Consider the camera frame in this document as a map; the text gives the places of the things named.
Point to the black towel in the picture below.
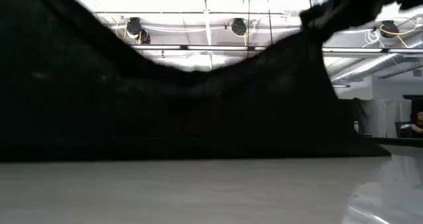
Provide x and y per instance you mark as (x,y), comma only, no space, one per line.
(165,118)

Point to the black office chair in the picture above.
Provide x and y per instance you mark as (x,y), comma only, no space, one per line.
(401,129)

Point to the person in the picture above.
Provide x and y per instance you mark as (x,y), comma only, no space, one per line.
(419,121)

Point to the silver ribbed air duct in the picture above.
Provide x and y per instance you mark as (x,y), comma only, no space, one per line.
(367,68)

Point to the grey wall vent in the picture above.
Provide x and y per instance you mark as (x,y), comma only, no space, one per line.
(417,72)

